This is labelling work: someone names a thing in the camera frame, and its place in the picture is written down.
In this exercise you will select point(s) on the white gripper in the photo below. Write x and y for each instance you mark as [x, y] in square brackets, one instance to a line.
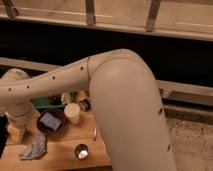
[21, 131]

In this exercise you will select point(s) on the grey blue towel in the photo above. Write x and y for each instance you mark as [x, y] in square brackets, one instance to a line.
[35, 150]

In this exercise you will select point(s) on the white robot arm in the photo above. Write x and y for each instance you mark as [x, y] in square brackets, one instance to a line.
[125, 101]

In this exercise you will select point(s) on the dark brown bowl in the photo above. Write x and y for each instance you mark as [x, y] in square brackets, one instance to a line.
[58, 113]

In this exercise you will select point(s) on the green plastic tray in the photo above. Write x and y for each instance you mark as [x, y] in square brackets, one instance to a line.
[43, 102]

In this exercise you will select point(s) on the blue sponge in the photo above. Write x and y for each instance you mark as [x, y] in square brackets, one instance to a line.
[50, 121]

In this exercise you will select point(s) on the dark grape bunch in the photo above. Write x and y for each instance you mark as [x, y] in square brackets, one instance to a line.
[54, 99]

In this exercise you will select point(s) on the white cylindrical cup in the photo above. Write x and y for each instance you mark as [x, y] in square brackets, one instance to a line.
[72, 111]

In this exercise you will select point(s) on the wooden table board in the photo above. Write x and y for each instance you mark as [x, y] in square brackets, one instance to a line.
[60, 149]

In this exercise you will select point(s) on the small metal cup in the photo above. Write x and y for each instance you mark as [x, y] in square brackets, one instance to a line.
[81, 151]

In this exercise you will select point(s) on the silver fork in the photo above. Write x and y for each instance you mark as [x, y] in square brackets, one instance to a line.
[95, 133]

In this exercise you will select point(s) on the black handled peeler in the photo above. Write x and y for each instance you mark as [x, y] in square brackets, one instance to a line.
[85, 104]

